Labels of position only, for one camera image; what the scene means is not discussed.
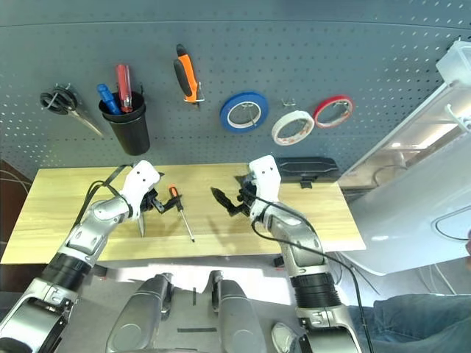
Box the blue tape roll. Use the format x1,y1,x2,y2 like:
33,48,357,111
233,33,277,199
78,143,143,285
219,90,269,134

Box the red handled screwdriver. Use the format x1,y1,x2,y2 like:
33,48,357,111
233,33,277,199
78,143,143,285
115,64,132,113

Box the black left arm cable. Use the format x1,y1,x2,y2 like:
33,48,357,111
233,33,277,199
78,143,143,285
73,164,135,229

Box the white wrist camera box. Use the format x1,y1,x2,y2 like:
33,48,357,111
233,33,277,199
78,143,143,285
248,154,283,225
119,160,161,221

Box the blue handled screwdriver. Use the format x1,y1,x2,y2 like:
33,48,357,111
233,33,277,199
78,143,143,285
96,83,121,114

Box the clear white plastic enclosure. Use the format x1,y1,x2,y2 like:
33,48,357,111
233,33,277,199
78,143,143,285
336,36,471,277

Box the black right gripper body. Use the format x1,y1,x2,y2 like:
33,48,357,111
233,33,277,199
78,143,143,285
228,182,259,218

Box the silver robot left leg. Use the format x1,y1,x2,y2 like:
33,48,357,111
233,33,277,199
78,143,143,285
105,272,174,353

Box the white grey sneaker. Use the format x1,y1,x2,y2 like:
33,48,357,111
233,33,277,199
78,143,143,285
271,322,295,353

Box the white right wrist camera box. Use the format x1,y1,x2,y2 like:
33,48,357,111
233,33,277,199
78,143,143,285
248,154,283,225

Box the black handled scissors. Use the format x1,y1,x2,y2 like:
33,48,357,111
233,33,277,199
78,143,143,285
39,83,105,138

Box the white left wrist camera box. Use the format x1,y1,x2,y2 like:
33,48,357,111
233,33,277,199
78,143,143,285
119,160,161,221

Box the orange black pliers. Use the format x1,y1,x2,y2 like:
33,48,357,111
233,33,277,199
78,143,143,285
172,43,205,108

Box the red tape roll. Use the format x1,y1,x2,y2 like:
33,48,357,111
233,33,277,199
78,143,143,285
313,94,355,129

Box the black plastic cup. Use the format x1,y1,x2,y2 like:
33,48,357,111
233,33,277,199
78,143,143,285
98,90,151,156

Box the black equipment case furniture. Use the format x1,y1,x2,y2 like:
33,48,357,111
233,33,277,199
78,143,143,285
0,158,38,265

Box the silver robot leg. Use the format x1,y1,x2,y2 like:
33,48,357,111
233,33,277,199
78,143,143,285
105,272,174,353
209,270,268,353

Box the white tape roll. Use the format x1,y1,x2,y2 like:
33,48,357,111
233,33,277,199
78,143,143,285
271,109,316,147

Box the black plastic tool case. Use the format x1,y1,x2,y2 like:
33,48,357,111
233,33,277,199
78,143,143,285
275,157,339,190

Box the grey metal pegboard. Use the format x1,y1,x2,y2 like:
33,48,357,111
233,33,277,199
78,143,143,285
0,0,471,181

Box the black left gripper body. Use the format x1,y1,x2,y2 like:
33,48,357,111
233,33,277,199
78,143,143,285
141,188,163,213

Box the silver robot right leg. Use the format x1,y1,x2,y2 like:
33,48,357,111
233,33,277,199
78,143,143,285
209,270,268,353

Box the orange black screwdriver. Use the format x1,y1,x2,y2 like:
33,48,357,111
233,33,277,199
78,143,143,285
168,185,196,244

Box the blue jeans leg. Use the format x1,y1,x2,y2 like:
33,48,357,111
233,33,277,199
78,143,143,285
347,292,471,353

